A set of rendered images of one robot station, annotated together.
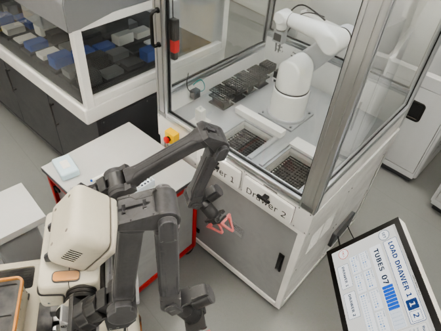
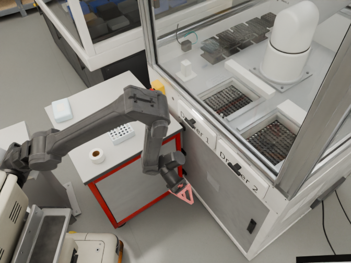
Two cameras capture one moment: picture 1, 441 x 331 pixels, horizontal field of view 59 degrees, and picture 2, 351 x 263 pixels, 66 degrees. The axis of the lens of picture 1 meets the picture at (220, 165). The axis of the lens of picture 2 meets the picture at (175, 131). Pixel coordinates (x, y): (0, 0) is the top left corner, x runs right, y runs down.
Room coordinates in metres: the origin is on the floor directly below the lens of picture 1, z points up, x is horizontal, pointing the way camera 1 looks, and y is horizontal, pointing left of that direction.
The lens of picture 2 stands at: (0.60, -0.20, 1.89)
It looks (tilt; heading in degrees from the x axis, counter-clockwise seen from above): 51 degrees down; 21
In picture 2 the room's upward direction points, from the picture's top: 4 degrees counter-clockwise
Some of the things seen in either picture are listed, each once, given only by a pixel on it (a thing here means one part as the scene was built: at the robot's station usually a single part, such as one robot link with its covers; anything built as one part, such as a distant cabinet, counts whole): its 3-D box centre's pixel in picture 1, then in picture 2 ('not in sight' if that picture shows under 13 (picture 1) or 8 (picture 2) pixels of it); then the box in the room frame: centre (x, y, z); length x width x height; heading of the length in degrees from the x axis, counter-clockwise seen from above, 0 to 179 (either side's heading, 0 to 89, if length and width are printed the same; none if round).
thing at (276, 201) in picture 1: (267, 199); (240, 168); (1.26, -0.24, 0.87); 0.29 x 0.02 x 0.11; 52
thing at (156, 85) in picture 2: (171, 136); (157, 88); (1.65, 0.28, 0.88); 0.07 x 0.05 x 0.07; 52
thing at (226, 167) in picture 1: (218, 165); (195, 123); (1.45, 0.01, 0.87); 0.29 x 0.02 x 0.11; 52
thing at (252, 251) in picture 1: (268, 186); (256, 141); (1.80, -0.33, 0.40); 1.03 x 0.95 x 0.80; 52
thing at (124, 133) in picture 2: (140, 184); (120, 133); (1.37, 0.40, 0.78); 0.12 x 0.08 x 0.04; 140
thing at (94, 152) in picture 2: not in sight; (96, 155); (1.20, 0.45, 0.78); 0.07 x 0.07 x 0.04
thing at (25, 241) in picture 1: (25, 258); (33, 181); (1.12, 0.99, 0.38); 0.30 x 0.30 x 0.76; 46
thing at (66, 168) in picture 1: (65, 167); (62, 109); (1.43, 0.80, 0.78); 0.15 x 0.10 x 0.04; 40
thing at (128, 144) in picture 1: (128, 215); (123, 154); (1.47, 0.52, 0.38); 0.62 x 0.58 x 0.76; 52
